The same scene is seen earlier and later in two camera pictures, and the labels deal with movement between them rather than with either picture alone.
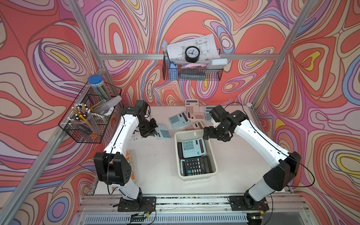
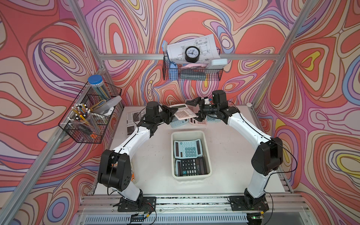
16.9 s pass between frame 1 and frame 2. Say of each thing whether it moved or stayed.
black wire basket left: stayed
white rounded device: stayed
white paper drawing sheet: stayed
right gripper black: moved
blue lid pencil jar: stayed
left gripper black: moved
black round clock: stayed
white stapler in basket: stayed
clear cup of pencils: stayed
